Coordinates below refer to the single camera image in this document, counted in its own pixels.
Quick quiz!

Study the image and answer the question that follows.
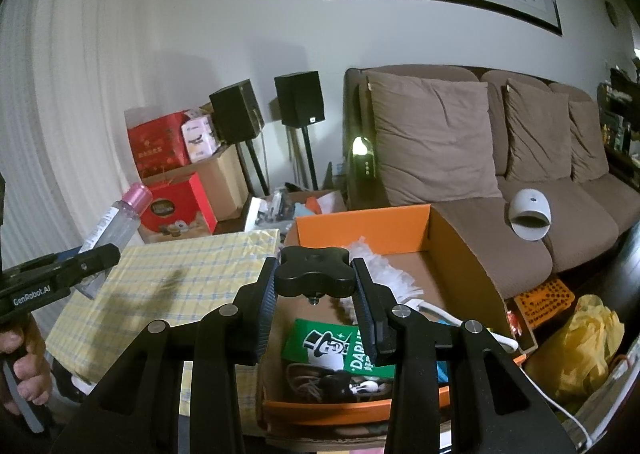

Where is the orange cardboard box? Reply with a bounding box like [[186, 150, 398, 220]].
[[257, 204, 526, 427]]

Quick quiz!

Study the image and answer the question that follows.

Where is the stack of papers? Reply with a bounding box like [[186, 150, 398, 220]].
[[570, 354, 640, 440]]

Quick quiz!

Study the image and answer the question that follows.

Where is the green toothpaste box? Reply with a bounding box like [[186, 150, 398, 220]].
[[282, 318, 396, 380]]

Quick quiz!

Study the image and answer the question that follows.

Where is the brown cardboard box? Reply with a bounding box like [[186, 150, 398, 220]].
[[125, 106, 251, 220]]

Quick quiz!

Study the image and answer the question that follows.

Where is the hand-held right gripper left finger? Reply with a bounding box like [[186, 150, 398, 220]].
[[52, 256, 279, 454]]

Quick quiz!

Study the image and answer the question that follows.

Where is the brown sofa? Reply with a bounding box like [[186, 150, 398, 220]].
[[344, 64, 640, 299]]

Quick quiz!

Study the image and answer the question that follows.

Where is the cluttered dark shelf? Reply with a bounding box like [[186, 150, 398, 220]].
[[597, 61, 640, 175]]

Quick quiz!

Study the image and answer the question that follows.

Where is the black night light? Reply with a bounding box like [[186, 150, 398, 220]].
[[350, 136, 377, 180]]

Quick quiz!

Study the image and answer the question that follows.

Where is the red gift bag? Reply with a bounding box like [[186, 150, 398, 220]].
[[137, 173, 219, 245]]

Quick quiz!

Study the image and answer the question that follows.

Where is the person's left hand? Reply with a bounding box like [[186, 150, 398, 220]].
[[0, 316, 54, 416]]

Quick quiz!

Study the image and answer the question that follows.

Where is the pink white carton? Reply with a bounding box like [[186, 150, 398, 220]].
[[181, 115, 220, 163]]

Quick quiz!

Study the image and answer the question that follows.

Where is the small cardboard box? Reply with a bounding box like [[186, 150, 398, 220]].
[[505, 304, 539, 355]]

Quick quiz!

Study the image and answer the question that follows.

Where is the red gift box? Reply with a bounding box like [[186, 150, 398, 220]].
[[127, 112, 192, 177]]

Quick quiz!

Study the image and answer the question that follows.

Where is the black speaker on stand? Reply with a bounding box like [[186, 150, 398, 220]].
[[209, 80, 271, 197], [274, 71, 326, 193]]

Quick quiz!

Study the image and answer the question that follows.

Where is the medium brown cushion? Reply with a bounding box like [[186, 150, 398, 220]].
[[502, 78, 574, 183]]

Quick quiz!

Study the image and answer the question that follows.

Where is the open box of clutter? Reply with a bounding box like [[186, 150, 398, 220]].
[[243, 189, 347, 235]]

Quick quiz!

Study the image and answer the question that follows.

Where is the small brown cushion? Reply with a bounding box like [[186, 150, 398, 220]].
[[567, 100, 611, 183]]

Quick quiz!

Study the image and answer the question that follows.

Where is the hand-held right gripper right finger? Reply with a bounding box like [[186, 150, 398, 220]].
[[350, 258, 576, 454]]

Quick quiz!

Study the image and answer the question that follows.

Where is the large brown cushion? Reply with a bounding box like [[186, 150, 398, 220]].
[[366, 71, 504, 207]]

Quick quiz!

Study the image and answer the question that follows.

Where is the white power cable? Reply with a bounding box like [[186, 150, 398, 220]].
[[490, 329, 592, 446]]

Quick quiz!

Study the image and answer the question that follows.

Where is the white nail lamp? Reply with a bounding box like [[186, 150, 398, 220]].
[[509, 188, 554, 241]]

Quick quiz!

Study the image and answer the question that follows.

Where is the white pleated curtain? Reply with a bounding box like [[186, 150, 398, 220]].
[[0, 0, 151, 335]]

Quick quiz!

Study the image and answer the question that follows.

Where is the yellow checked tablecloth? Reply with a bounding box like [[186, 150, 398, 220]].
[[45, 229, 281, 435]]

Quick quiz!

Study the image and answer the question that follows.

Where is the white feather duster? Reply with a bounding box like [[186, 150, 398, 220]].
[[342, 241, 518, 350]]

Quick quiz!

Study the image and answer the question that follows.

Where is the yellow plastic bag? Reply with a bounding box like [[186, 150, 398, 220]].
[[525, 295, 626, 400]]

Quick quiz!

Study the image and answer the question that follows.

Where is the orange plastic basket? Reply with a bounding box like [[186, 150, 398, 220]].
[[514, 279, 576, 330]]

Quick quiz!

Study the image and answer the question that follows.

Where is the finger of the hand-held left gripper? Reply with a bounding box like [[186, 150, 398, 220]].
[[55, 243, 122, 287]]

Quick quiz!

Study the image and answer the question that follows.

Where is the clear bottle pink cap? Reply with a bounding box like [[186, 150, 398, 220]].
[[75, 184, 154, 299]]

